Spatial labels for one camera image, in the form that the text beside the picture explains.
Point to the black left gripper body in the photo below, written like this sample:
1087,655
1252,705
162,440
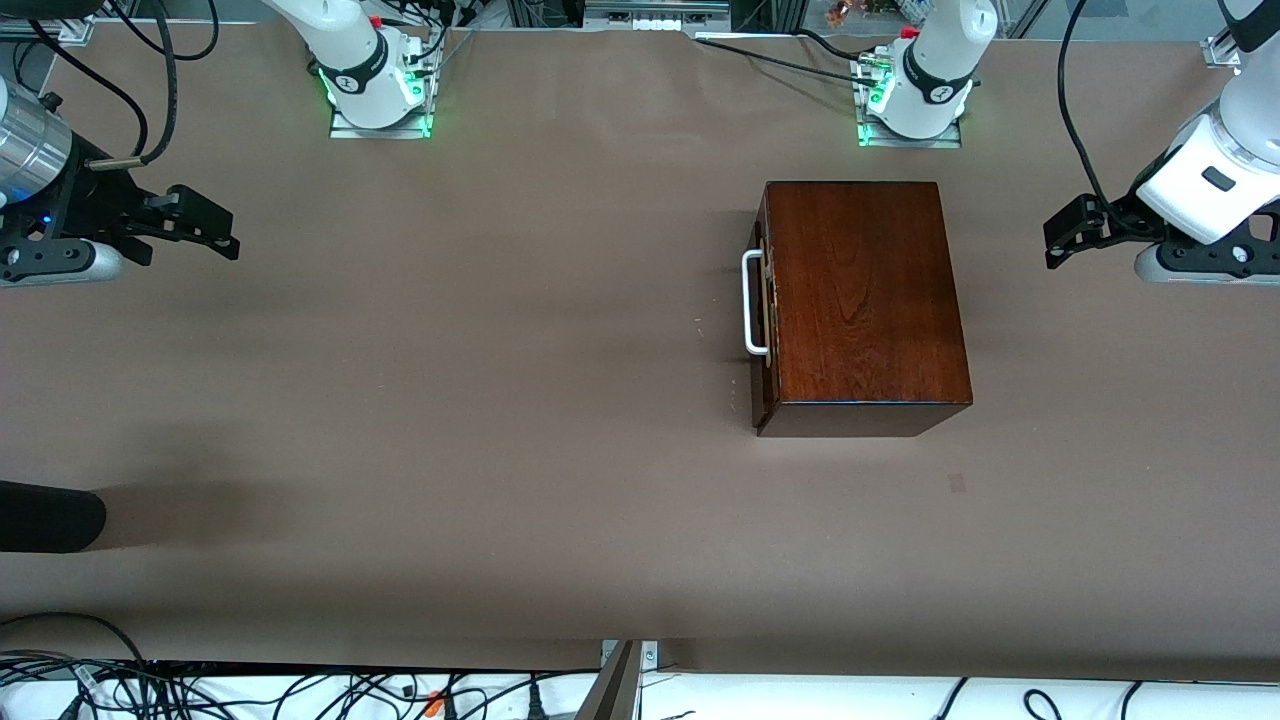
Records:
1124,217

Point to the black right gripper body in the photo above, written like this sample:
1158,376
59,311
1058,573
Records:
88,200

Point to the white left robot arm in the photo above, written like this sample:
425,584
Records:
940,60

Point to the dark brown wooden cabinet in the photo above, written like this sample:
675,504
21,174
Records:
860,300

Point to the black padded object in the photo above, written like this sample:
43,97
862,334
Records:
45,517

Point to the white power strip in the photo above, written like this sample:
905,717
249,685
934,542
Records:
655,15

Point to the metal base plate of right arm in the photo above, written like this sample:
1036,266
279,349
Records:
345,130

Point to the aluminium frame rail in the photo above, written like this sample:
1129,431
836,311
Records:
45,30
1222,52

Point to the metal base plate of left arm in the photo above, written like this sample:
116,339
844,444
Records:
905,142

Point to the aluminium profile bracket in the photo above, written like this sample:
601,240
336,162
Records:
615,690

